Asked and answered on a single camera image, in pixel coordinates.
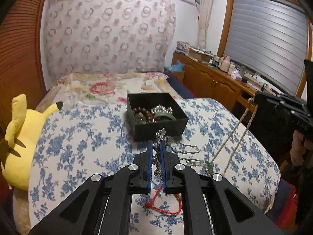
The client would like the wooden sideboard cabinet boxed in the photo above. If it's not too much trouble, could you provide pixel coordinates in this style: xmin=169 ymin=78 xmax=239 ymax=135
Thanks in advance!
xmin=171 ymin=51 xmax=277 ymax=118

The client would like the beige tied side curtain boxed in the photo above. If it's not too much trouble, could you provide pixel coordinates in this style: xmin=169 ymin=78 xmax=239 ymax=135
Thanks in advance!
xmin=198 ymin=0 xmax=213 ymax=49

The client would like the black jewelry box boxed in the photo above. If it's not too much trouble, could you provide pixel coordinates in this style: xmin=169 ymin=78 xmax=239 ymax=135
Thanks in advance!
xmin=127 ymin=93 xmax=188 ymax=142

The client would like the wooden louvered wardrobe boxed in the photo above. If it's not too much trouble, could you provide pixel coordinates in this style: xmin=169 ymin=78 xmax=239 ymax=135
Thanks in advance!
xmin=0 ymin=0 xmax=53 ymax=128

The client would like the circle patterned sheer curtain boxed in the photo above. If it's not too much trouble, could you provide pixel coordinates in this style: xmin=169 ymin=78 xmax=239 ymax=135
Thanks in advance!
xmin=44 ymin=0 xmax=176 ymax=81

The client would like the cardboard box on cabinet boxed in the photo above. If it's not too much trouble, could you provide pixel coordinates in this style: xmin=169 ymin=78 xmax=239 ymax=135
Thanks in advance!
xmin=187 ymin=48 xmax=213 ymax=63

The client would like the blue tissue paper bag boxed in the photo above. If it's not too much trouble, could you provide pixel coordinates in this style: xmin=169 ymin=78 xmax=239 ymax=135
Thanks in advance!
xmin=165 ymin=60 xmax=185 ymax=72

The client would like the brown wooden bead bracelet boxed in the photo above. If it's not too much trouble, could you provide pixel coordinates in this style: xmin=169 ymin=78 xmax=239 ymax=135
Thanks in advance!
xmin=131 ymin=107 xmax=155 ymax=124

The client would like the pink floral bed cover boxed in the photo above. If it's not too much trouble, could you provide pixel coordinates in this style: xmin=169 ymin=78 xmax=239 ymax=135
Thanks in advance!
xmin=36 ymin=72 xmax=182 ymax=112

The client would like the pink thermos jug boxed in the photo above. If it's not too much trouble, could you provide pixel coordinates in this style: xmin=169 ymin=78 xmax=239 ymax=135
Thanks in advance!
xmin=220 ymin=56 xmax=231 ymax=73

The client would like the silver hair comb ornament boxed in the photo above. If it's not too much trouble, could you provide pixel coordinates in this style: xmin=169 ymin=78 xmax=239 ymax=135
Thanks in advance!
xmin=153 ymin=128 xmax=213 ymax=179

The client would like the blue floral white blanket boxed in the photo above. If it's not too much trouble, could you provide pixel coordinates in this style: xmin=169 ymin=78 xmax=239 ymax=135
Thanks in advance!
xmin=29 ymin=98 xmax=281 ymax=225

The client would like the grey window blind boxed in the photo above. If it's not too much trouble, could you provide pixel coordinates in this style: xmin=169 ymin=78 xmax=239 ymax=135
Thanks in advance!
xmin=223 ymin=0 xmax=308 ymax=94

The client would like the person's right hand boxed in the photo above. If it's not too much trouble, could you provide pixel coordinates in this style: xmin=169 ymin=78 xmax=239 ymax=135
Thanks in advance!
xmin=290 ymin=130 xmax=312 ymax=167

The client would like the pink tissue pack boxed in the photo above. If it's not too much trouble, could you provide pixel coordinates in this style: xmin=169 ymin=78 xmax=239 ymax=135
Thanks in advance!
xmin=231 ymin=70 xmax=242 ymax=81

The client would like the red cord bracelet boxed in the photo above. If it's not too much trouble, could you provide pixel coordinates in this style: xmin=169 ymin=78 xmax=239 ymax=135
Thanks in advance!
xmin=144 ymin=185 xmax=184 ymax=217

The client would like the yellow pikachu plush toy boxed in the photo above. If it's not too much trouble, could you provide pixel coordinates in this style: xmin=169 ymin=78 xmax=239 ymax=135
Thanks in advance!
xmin=1 ymin=94 xmax=63 ymax=191

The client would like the pale green jade bangle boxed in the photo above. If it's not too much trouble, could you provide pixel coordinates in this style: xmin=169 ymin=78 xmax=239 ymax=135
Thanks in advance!
xmin=153 ymin=112 xmax=176 ymax=123

